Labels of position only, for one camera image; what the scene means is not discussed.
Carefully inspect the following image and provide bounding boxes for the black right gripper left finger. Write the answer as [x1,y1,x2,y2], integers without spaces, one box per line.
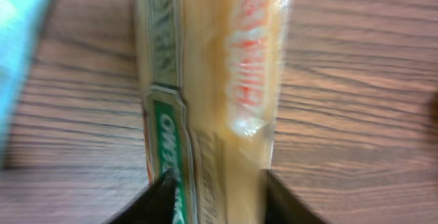
[105,169,177,224]

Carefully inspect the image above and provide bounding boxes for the orange spaghetti packet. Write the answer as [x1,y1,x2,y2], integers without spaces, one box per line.
[135,0,290,223]

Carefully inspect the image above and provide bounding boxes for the teal snack packet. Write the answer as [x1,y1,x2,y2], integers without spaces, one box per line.
[1,0,53,162]

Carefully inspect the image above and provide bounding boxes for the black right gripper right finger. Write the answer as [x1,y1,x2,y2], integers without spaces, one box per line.
[265,170,327,224]

